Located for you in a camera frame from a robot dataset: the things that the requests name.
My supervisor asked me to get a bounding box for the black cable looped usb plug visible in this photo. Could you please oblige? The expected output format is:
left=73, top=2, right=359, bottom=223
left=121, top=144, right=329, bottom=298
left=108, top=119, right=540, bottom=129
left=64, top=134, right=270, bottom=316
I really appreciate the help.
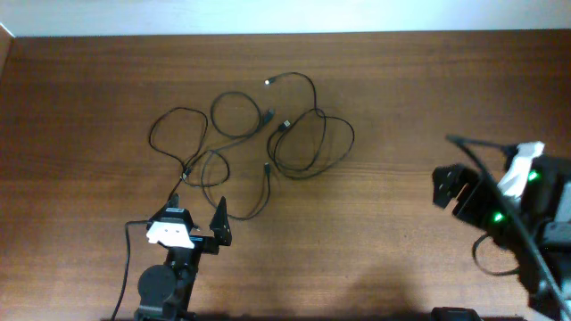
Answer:
left=263, top=71, right=356, bottom=181

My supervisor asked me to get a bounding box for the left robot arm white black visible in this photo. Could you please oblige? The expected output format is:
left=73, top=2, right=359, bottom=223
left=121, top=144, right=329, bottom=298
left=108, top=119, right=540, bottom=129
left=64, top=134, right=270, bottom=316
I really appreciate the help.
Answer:
left=134, top=194, right=232, bottom=321

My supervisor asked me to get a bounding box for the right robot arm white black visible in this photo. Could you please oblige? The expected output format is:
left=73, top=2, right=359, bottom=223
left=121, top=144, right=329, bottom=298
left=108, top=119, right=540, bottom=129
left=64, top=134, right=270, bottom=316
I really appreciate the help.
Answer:
left=432, top=155, right=570, bottom=320

